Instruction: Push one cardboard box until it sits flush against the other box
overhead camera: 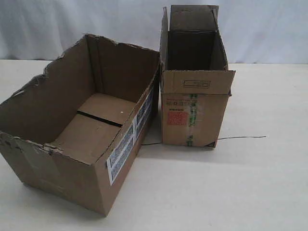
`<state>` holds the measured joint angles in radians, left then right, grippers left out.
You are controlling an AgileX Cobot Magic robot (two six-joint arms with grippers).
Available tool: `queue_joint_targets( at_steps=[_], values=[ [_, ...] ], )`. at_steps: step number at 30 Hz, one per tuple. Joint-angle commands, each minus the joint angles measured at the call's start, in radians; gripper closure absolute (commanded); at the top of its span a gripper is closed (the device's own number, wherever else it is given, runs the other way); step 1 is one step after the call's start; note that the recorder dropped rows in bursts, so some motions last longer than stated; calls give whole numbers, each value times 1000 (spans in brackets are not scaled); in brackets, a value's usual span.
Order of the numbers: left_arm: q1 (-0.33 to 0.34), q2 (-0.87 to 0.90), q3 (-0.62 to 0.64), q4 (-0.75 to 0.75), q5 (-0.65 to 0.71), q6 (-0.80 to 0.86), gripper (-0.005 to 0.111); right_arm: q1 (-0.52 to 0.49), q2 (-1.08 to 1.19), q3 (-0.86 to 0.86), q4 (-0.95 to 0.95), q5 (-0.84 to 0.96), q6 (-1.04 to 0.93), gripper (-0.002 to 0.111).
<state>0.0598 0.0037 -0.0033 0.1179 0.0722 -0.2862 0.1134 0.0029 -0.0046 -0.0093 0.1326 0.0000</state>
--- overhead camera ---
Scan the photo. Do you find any large torn cardboard box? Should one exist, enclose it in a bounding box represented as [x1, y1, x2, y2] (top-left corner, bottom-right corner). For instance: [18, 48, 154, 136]
[0, 34, 160, 216]

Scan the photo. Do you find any narrow tall taped cardboard box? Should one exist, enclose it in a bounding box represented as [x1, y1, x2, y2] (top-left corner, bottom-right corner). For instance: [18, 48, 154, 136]
[160, 5, 235, 149]

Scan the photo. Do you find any thin dark line on table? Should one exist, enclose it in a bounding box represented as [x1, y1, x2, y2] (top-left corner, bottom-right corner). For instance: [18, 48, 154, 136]
[141, 136, 267, 146]

